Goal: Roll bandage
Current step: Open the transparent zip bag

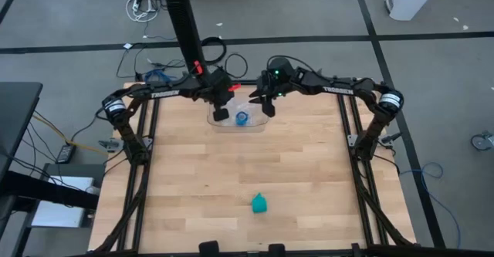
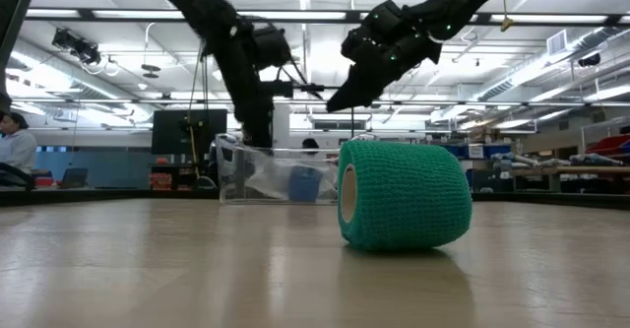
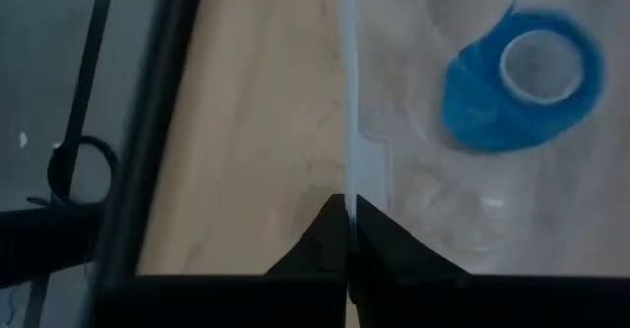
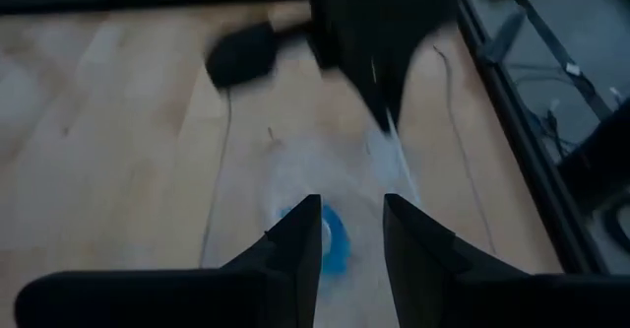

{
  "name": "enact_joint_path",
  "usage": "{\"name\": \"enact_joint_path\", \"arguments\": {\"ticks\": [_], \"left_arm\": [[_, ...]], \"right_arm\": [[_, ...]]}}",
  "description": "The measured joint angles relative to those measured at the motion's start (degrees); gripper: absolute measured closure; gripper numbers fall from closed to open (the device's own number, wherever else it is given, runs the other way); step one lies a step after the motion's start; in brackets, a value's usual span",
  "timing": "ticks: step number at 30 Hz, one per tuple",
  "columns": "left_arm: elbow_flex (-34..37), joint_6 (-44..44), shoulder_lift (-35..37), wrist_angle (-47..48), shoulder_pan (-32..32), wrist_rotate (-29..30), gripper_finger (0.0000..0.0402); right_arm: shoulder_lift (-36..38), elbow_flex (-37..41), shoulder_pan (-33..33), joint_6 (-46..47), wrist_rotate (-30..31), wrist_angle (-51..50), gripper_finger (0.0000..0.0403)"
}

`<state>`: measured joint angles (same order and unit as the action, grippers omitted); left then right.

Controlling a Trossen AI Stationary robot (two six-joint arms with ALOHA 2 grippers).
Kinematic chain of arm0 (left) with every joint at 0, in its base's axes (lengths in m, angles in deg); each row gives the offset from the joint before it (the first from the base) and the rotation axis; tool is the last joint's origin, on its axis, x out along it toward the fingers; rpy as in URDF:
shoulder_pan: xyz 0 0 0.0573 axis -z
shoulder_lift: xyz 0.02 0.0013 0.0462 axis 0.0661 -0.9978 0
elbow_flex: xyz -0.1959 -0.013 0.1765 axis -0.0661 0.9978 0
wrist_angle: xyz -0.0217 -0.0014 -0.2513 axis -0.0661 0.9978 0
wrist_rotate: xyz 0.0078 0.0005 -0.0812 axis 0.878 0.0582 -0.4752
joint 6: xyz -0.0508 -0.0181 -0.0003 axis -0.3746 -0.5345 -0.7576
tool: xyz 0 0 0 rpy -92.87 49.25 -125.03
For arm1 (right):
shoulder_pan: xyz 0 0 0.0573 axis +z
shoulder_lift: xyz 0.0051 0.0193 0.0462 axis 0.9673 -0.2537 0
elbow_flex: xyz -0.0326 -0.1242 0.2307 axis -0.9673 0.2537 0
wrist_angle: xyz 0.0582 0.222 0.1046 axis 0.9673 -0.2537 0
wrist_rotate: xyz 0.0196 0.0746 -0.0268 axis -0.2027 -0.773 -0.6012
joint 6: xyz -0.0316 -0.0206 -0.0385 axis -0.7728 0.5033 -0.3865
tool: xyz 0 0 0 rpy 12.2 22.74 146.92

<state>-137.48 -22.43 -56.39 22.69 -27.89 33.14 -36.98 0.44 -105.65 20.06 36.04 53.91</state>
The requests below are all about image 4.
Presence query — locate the thin dark cable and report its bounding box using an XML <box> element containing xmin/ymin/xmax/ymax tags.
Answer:
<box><xmin>432</xmin><ymin>44</ymin><xmax>499</xmax><ymax>256</ymax></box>

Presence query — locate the blue bandage roll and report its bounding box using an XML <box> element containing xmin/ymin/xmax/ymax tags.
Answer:
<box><xmin>279</xmin><ymin>203</ymin><xmax>353</xmax><ymax>277</ymax></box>

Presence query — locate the black table camera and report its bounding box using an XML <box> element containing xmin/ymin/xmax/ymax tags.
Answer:
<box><xmin>205</xmin><ymin>21</ymin><xmax>280</xmax><ymax>91</ymax></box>

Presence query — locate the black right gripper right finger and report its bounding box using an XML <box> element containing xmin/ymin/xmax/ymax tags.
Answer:
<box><xmin>382</xmin><ymin>192</ymin><xmax>630</xmax><ymax>328</ymax></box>

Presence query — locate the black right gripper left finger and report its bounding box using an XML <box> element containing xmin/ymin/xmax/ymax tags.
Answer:
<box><xmin>14</xmin><ymin>193</ymin><xmax>324</xmax><ymax>328</ymax></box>

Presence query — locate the clear plastic zip bag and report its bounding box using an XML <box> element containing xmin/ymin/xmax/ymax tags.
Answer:
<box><xmin>265</xmin><ymin>109</ymin><xmax>425</xmax><ymax>281</ymax></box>

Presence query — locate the thin camera cable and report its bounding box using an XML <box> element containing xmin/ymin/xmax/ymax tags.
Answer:
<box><xmin>198</xmin><ymin>87</ymin><xmax>233</xmax><ymax>270</ymax></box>

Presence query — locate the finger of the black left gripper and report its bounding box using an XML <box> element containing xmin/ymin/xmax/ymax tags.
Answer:
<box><xmin>339</xmin><ymin>46</ymin><xmax>420</xmax><ymax>135</ymax></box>

